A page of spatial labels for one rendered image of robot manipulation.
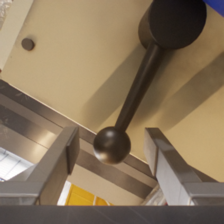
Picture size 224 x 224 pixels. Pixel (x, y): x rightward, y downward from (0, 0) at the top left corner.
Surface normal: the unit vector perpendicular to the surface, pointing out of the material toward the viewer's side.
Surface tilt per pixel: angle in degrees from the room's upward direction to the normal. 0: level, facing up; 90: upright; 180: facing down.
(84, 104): 90
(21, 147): 90
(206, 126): 90
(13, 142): 90
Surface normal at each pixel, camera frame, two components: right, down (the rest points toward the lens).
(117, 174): 0.02, 0.27
